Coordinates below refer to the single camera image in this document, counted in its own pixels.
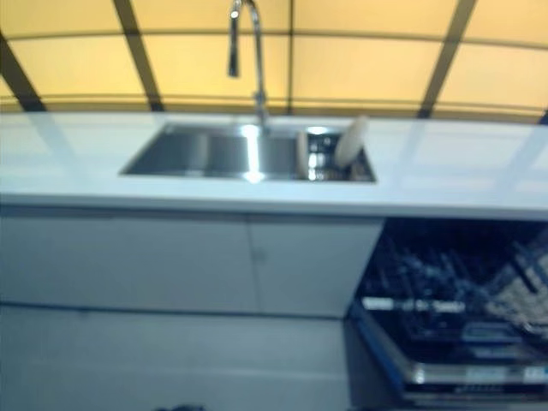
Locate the cream round plate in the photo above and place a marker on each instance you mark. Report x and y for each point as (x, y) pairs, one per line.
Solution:
(351, 141)
(302, 154)

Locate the built-in dishwasher with open door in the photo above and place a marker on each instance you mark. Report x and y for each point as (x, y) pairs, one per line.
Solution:
(449, 377)

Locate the black and chrome sink rack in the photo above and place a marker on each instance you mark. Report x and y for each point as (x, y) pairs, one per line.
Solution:
(325, 162)

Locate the stainless steel kitchen sink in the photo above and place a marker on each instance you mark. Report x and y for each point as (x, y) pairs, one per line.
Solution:
(192, 150)

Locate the wide white cabinet door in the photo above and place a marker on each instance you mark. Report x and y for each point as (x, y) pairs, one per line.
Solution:
(128, 257)

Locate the chrome gooseneck kitchen faucet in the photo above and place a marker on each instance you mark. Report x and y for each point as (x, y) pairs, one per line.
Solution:
(258, 51)

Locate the yellow window with dark frame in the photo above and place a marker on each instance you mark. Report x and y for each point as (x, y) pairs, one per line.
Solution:
(364, 64)

